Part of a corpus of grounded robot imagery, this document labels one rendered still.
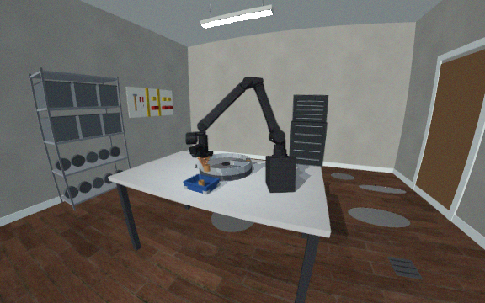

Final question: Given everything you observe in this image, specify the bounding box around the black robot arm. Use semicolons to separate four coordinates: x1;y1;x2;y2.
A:
186;77;287;157

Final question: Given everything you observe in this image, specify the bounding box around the blue crate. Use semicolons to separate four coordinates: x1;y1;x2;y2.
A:
183;174;220;195

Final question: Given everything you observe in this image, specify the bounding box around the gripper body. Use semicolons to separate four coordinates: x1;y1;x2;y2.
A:
198;151;213;158

